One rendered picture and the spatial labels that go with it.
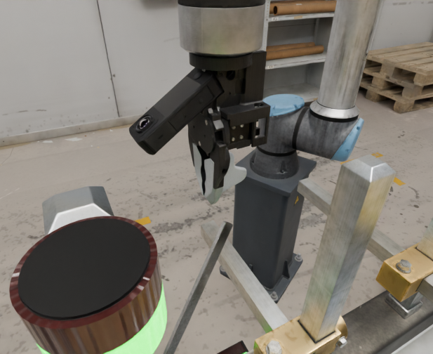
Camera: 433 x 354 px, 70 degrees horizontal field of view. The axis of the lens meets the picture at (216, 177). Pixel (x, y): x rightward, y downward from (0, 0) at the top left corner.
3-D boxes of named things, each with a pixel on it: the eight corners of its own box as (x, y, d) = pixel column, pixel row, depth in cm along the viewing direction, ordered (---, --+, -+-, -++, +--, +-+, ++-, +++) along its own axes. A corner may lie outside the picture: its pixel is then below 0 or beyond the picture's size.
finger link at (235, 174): (249, 204, 46) (253, 149, 41) (214, 217, 43) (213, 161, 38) (238, 193, 48) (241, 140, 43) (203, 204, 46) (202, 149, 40)
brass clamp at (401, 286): (372, 277, 54) (380, 258, 52) (421, 250, 59) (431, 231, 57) (403, 305, 50) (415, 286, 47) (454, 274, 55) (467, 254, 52)
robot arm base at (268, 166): (240, 168, 121) (241, 145, 115) (264, 148, 133) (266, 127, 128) (285, 185, 111) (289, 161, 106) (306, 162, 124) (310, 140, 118)
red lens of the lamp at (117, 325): (27, 270, 16) (10, 239, 15) (142, 232, 18) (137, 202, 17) (29, 388, 11) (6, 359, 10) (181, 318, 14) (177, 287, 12)
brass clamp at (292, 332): (249, 353, 47) (252, 335, 44) (318, 315, 52) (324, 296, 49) (274, 395, 42) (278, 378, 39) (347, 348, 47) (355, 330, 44)
